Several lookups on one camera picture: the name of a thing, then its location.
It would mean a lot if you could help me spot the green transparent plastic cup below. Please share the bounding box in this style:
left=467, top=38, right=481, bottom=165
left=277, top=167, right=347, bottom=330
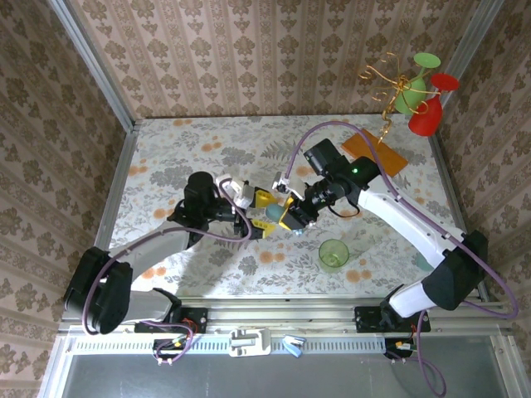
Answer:
left=318, top=238, right=350, bottom=274

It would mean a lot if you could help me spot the floral patterned tablecloth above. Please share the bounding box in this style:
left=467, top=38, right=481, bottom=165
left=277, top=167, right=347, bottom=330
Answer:
left=114, top=114, right=476, bottom=298

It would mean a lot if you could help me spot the red plastic wine glass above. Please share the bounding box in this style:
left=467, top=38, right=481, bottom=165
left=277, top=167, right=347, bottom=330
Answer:
left=407, top=73, right=460, bottom=138

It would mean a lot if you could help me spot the green plastic wine glass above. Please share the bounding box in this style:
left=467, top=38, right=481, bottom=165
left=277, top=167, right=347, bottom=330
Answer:
left=392, top=52, right=441, bottom=116

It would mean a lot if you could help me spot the grey metal sheet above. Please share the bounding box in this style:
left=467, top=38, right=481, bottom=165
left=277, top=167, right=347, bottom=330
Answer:
left=41, top=352, right=519, bottom=398

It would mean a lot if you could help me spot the black connector box yellow plug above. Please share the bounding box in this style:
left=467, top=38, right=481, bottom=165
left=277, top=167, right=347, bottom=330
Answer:
left=383, top=337, right=420, bottom=360
left=152, top=337, right=190, bottom=360

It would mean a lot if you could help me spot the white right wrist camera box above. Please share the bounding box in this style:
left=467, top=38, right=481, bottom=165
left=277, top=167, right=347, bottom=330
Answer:
left=271, top=172, right=304, bottom=198

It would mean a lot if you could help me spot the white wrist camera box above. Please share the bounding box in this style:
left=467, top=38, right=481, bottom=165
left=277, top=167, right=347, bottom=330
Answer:
left=214, top=173, right=255, bottom=208
left=271, top=172, right=304, bottom=198

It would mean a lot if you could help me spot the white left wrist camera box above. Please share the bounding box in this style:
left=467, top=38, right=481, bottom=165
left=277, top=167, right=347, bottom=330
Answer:
left=214, top=173, right=255, bottom=208

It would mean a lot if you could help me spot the thin black wire loop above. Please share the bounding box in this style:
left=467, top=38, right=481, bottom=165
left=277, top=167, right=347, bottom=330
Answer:
left=334, top=198, right=362, bottom=219

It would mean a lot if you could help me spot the gold wire stand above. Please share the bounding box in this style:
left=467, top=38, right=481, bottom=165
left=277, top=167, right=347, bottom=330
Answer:
left=340, top=51, right=410, bottom=178

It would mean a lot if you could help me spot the aluminium table side rail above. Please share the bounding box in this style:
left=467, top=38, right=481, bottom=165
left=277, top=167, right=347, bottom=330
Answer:
left=429, top=136, right=493, bottom=303
left=78, top=131, right=140, bottom=308

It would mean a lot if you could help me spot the long aluminium frame rail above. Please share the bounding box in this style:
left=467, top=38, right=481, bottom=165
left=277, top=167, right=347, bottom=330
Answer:
left=57, top=302, right=515, bottom=332

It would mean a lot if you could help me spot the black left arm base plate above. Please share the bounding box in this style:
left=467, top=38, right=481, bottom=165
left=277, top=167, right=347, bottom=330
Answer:
left=134, top=307, right=208, bottom=334

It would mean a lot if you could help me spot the white plastic bracket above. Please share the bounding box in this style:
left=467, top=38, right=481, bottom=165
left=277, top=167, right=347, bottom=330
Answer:
left=228, top=327, right=271, bottom=357

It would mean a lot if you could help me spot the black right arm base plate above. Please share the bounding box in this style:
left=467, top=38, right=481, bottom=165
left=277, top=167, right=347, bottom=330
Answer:
left=354, top=305, right=431, bottom=333

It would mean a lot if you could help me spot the white slotted cable duct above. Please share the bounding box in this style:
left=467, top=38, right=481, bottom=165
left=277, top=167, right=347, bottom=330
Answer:
left=66, top=334, right=385, bottom=354

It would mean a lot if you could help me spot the aluminium corner post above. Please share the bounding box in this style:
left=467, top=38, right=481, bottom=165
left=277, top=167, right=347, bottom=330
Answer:
left=46, top=0, right=141, bottom=133
left=431, top=0, right=506, bottom=140

